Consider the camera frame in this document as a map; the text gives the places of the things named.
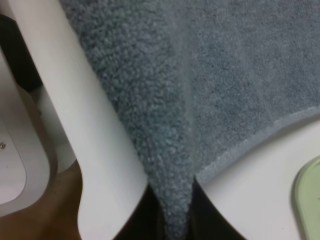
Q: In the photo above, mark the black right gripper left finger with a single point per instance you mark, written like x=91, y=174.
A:
x=146, y=222

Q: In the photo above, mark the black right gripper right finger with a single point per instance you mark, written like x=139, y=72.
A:
x=205, y=221

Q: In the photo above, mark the grey towel with orange stripes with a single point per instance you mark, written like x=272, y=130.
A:
x=198, y=83

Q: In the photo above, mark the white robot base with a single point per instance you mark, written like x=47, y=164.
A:
x=34, y=147

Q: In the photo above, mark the light green plastic tray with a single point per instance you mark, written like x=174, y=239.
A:
x=306, y=196

